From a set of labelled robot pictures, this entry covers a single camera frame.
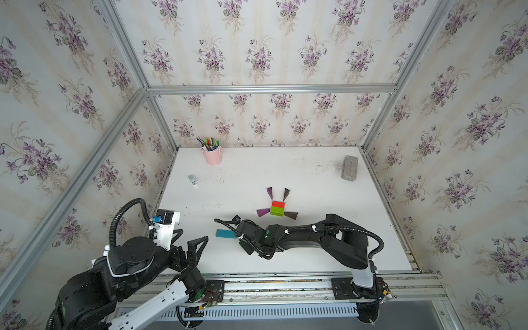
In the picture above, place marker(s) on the teal rectangular block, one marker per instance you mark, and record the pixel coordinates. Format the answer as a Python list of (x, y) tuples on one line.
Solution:
[(225, 234)]

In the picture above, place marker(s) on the aluminium mounting rail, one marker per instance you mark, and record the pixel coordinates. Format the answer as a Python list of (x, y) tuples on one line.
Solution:
[(265, 289)]

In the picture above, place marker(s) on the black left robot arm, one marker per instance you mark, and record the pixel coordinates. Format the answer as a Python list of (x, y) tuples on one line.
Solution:
[(86, 300)]

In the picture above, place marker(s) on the small grey white object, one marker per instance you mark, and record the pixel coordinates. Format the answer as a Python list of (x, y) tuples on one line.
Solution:
[(192, 180)]

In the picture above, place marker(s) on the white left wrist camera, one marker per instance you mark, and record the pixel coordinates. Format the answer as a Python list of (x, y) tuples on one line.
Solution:
[(163, 226)]

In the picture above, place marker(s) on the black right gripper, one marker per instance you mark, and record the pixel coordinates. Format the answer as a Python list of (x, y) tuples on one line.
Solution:
[(255, 227)]

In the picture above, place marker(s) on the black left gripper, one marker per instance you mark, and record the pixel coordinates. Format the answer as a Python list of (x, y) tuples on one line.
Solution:
[(181, 262)]

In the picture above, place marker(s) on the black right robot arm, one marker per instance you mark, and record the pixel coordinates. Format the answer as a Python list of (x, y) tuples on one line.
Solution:
[(348, 243)]

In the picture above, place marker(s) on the green rectangular block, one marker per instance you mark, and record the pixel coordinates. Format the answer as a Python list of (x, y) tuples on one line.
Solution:
[(276, 211)]

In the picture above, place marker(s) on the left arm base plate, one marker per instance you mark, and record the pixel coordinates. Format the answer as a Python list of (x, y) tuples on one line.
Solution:
[(209, 295)]

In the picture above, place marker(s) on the grey rectangular stone block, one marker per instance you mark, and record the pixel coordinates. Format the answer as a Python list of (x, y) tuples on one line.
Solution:
[(350, 168)]

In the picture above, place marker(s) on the red rectangular block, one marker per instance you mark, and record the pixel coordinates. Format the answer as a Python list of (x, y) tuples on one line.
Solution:
[(277, 204)]

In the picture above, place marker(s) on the brown triangle block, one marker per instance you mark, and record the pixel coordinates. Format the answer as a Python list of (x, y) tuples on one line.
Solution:
[(286, 193), (291, 215)]

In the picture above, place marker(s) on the colourful pens bundle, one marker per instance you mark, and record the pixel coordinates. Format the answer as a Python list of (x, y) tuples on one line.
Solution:
[(210, 144)]

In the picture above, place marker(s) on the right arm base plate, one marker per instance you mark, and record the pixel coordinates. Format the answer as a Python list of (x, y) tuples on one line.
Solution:
[(346, 289)]

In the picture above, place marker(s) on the white slotted cable duct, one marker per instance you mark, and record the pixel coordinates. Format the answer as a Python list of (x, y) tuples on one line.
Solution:
[(264, 312)]

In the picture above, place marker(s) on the pink pen cup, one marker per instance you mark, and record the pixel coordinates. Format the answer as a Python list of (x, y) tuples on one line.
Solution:
[(213, 157)]

